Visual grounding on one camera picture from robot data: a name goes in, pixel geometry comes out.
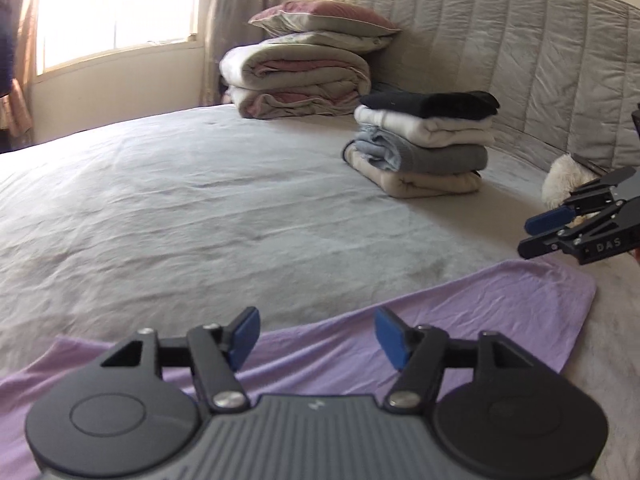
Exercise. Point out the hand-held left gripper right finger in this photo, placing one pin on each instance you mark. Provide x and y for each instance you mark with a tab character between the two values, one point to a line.
390	337

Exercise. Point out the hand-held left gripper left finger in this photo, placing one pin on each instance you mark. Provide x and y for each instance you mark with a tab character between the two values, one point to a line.
246	335

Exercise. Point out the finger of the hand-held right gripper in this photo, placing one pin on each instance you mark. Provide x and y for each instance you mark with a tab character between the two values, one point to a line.
550	220
542	246

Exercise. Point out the purple shirt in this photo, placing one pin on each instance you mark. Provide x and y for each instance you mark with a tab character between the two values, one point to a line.
450	300

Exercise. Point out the white plush toy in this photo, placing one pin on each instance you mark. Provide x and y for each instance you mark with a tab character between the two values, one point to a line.
562	185

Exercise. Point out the grey folded garment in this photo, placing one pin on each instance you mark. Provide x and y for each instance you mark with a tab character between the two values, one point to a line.
445	157

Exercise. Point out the beige folded garment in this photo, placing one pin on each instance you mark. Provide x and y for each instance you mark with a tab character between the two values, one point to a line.
420	182

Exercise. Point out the white folded garment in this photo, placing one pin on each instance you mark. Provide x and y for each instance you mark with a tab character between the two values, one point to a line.
430	127

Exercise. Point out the black folded garment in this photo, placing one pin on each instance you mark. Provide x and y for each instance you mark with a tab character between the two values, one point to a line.
435	102

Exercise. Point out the grey quilted headboard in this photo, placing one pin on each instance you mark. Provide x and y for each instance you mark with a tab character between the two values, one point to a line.
525	50

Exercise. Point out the folded white pink quilt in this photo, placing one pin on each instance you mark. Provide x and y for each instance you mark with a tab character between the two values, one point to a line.
295	77

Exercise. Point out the grey pillow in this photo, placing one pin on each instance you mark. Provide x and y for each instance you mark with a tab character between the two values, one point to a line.
340	42

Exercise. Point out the pink edged pillow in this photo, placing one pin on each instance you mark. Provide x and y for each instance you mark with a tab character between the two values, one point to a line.
320	15

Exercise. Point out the pink hanging garment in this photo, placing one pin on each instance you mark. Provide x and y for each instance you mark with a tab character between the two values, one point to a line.
17	107

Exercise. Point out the beige patterned curtain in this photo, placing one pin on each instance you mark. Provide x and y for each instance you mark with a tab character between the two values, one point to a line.
235	10

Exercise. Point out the window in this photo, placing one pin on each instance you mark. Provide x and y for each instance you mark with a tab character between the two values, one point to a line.
115	5

